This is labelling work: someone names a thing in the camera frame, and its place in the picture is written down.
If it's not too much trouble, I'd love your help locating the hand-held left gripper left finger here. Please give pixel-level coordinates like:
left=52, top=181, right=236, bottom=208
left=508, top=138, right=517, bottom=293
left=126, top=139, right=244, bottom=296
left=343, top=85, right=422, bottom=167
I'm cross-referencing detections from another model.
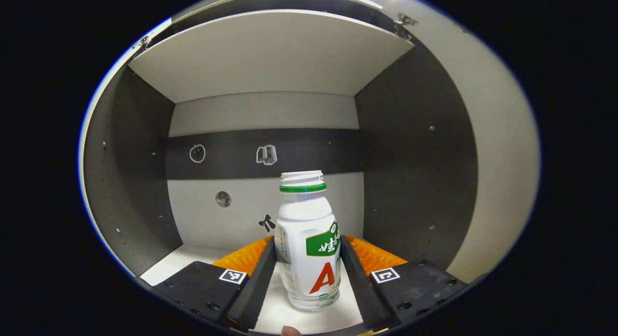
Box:
left=138, top=236, right=277, bottom=333

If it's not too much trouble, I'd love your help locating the white cabinet shelf board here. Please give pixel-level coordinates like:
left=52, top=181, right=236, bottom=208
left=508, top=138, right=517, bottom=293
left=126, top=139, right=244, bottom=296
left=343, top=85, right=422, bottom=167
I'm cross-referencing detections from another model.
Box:
left=128, top=9, right=415, bottom=104

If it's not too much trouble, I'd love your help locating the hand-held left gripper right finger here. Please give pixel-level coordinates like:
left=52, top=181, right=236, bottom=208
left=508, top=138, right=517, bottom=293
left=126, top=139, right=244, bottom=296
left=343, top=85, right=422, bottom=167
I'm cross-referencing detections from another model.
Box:
left=339, top=234, right=469, bottom=333

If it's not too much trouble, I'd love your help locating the white plastic bottle green label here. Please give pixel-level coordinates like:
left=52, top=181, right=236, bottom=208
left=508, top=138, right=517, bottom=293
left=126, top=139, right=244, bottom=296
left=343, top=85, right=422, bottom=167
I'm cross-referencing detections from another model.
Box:
left=274, top=170, right=342, bottom=311

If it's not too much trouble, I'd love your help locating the white and grey cabinet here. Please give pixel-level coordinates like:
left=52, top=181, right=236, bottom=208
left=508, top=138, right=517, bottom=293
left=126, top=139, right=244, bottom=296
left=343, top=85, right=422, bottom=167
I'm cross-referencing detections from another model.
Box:
left=84, top=0, right=478, bottom=336

